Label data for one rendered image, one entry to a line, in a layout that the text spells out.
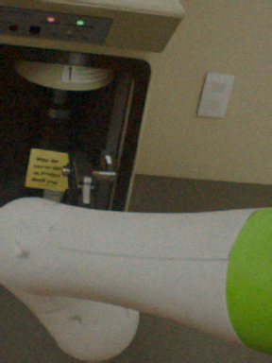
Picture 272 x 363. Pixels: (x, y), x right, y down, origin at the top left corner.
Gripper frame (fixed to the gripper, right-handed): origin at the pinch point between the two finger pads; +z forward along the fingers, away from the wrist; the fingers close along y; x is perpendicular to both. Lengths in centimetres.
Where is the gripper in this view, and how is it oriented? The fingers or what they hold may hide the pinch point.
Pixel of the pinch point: (76, 169)
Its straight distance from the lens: 109.1
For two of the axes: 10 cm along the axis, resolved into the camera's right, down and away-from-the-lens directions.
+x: -9.8, -0.8, -1.8
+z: -1.2, -4.7, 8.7
